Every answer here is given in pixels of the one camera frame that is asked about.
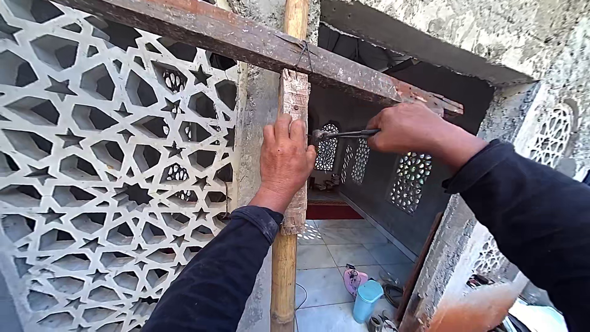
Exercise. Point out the person's left hand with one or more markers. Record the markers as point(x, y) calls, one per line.
point(285, 166)

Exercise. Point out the person's right hand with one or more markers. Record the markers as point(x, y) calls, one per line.
point(410, 127)

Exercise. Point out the person's right fingers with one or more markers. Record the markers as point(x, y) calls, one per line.
point(378, 134)

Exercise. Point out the person's left middle finger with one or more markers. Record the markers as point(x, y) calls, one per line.
point(282, 129)

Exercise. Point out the person's left ring finger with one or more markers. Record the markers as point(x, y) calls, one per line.
point(268, 135)

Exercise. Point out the person's left thumb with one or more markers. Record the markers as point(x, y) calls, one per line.
point(311, 157)

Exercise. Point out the person's left index finger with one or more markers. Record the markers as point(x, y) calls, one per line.
point(297, 131)

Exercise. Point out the black metal pincers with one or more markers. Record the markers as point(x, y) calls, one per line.
point(348, 134)

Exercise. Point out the short weathered wooden board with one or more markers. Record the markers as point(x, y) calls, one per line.
point(295, 94)

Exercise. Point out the person's left forearm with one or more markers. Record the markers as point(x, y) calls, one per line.
point(212, 276)

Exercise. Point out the person's right forearm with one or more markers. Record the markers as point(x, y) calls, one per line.
point(521, 212)

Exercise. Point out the arched lattice window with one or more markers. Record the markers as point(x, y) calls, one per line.
point(327, 148)

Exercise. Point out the narrow lattice window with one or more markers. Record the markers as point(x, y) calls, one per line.
point(360, 161)

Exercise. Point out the rectangular lattice window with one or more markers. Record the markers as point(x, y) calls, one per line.
point(411, 182)

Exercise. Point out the red carpet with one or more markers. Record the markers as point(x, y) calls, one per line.
point(334, 212)

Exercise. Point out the long brown wooden beam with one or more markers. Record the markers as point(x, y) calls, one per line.
point(230, 40)

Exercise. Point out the bamboo pole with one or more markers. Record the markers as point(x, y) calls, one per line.
point(283, 281)

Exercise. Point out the dark brown wooden plank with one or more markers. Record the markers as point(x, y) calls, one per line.
point(420, 265)

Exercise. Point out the light blue plastic jug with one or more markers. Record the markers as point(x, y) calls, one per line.
point(367, 302)

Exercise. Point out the large white star lattice panel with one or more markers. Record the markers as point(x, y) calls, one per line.
point(108, 163)

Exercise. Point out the white oval lattice window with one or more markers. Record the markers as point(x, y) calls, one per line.
point(551, 133)

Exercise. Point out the pair of shoes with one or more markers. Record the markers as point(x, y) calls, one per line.
point(378, 324)

